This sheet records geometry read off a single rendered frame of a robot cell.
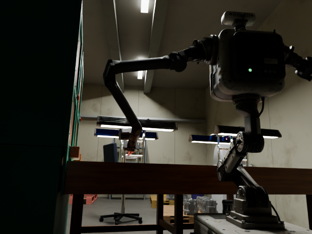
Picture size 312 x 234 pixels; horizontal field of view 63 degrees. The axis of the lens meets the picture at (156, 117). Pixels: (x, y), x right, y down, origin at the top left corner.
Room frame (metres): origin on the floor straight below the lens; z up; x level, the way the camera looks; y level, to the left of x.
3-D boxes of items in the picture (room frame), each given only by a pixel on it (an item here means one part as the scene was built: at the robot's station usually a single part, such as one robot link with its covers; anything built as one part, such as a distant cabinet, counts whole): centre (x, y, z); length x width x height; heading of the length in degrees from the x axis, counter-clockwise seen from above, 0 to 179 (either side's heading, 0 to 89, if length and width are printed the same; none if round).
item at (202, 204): (4.27, -0.51, 0.18); 1.27 x 0.88 x 0.36; 5
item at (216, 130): (2.16, -0.80, 1.08); 0.62 x 0.08 x 0.07; 105
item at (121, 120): (1.91, 0.14, 1.08); 0.62 x 0.08 x 0.07; 105
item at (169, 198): (6.28, -0.35, 0.19); 1.32 x 0.91 x 0.37; 6
